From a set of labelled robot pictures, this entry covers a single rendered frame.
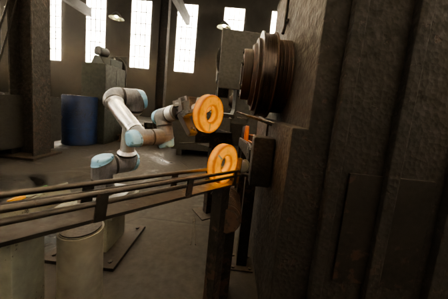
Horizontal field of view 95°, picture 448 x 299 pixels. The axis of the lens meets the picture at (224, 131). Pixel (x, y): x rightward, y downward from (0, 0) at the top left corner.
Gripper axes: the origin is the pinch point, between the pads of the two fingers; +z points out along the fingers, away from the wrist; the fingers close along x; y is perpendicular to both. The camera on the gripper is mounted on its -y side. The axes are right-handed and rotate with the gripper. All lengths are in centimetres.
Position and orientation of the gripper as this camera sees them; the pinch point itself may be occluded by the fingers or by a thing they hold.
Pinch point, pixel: (209, 108)
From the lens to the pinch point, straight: 83.1
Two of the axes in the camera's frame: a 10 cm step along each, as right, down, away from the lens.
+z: 7.9, -1.2, -6.0
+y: -1.2, -9.9, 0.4
